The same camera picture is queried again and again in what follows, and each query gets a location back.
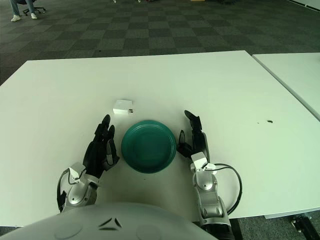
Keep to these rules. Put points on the seated person in jeans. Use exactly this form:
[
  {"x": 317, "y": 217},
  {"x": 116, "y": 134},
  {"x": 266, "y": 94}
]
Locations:
[{"x": 15, "y": 7}]

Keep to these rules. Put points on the brown cardboard box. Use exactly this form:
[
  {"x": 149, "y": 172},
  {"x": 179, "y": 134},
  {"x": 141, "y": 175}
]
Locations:
[{"x": 198, "y": 0}]

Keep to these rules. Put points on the grey robot torso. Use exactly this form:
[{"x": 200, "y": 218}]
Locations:
[{"x": 100, "y": 222}]

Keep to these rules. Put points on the white charger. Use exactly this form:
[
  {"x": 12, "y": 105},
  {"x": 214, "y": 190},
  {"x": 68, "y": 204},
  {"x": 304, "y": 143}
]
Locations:
[{"x": 121, "y": 106}]

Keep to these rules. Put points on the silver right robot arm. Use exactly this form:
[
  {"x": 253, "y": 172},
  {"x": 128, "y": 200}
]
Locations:
[{"x": 207, "y": 185}]

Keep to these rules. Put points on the white neighbouring table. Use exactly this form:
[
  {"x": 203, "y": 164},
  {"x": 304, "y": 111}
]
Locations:
[{"x": 295, "y": 75}]

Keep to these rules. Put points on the black table leg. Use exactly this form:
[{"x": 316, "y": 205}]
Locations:
[{"x": 236, "y": 230}]

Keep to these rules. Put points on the office chair base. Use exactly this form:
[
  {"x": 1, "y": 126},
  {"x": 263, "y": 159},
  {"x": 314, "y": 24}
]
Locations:
[{"x": 37, "y": 10}]

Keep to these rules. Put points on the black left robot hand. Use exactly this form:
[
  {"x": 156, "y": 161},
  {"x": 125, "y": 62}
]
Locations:
[{"x": 93, "y": 155}]

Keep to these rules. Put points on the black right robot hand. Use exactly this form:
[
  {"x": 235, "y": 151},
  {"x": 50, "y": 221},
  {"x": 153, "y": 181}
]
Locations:
[{"x": 197, "y": 142}]

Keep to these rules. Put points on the green plate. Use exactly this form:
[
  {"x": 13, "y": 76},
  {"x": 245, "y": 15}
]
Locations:
[{"x": 147, "y": 147}]

